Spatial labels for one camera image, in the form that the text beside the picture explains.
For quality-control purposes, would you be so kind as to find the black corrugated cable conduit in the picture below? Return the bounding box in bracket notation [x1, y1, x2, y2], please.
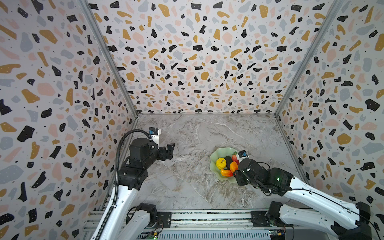
[93, 128, 151, 240]

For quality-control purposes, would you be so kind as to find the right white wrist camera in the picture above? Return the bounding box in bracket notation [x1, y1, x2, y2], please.
[237, 150, 248, 162]

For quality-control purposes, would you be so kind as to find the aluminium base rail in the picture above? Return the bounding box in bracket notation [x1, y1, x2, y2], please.
[82, 209, 340, 233]

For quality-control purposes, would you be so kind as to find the red yellow fake pepper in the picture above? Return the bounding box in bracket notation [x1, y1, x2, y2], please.
[230, 162, 239, 173]

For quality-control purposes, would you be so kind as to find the yellow fake apple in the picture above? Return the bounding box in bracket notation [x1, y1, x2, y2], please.
[216, 158, 226, 170]

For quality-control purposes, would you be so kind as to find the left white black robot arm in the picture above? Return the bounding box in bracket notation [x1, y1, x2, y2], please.
[91, 138, 176, 240]

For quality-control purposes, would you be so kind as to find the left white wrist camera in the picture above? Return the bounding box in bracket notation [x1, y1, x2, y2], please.
[149, 127, 161, 145]

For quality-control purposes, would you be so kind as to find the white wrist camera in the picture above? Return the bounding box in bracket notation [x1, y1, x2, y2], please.
[149, 127, 161, 145]
[237, 150, 248, 162]

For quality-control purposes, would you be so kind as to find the green wavy fruit bowl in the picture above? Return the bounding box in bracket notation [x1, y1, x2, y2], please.
[210, 148, 240, 184]

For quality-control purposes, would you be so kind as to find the white slotted cable duct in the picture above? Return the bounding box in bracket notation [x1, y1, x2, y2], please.
[157, 230, 271, 240]

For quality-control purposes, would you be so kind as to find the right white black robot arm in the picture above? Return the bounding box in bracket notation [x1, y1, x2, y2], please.
[230, 158, 372, 240]

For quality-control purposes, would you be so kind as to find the orange red fake mango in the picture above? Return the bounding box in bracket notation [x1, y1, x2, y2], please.
[220, 169, 233, 178]

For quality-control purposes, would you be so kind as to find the dark avocado fake fruit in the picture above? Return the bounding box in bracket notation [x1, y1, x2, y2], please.
[225, 156, 233, 170]

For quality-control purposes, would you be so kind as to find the red fake strawberry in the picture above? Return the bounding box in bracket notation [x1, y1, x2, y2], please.
[232, 152, 240, 165]

